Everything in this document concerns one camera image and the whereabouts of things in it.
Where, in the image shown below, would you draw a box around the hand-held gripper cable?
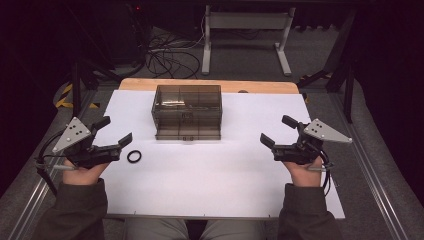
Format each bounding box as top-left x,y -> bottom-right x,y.
308,149 -> 335,198
34,130 -> 76,198

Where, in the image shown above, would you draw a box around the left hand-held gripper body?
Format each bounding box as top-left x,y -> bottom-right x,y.
52,116 -> 122,170

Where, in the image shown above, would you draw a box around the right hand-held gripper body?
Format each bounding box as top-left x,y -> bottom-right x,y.
271,118 -> 353,166

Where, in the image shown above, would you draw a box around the yellow black hazard tape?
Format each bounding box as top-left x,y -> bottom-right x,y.
54,82 -> 101,110

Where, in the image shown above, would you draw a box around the dark box with red light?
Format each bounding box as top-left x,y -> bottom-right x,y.
108,0 -> 153,66

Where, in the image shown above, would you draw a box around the person's legs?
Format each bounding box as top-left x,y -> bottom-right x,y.
122,217 -> 268,240

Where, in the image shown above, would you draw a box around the aluminium rail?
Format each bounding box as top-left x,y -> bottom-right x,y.
7,156 -> 68,240
328,93 -> 409,240

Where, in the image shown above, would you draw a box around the smoky transparent drawer box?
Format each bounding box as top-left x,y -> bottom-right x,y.
151,84 -> 223,141

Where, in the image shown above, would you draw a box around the black tripod stand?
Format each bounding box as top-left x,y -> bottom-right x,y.
68,58 -> 124,118

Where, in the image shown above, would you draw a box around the person's left hand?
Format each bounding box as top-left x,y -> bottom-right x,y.
62,158 -> 110,186

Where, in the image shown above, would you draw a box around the left hand-held gripper cable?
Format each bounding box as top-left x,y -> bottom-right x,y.
34,130 -> 76,198

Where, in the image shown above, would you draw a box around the black metal frame stand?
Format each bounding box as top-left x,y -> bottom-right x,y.
296,9 -> 359,125

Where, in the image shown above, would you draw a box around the white metal stand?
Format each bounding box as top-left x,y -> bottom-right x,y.
201,4 -> 297,77

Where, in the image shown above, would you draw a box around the person's right hand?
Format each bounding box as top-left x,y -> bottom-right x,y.
283,156 -> 324,188

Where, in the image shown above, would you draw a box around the black rubber ring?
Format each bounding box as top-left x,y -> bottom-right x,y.
126,149 -> 143,164

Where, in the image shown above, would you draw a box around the tangle of floor cables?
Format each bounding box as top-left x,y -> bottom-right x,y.
145,28 -> 204,80

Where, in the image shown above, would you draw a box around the right hand-held gripper cable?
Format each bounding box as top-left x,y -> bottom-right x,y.
308,149 -> 335,198

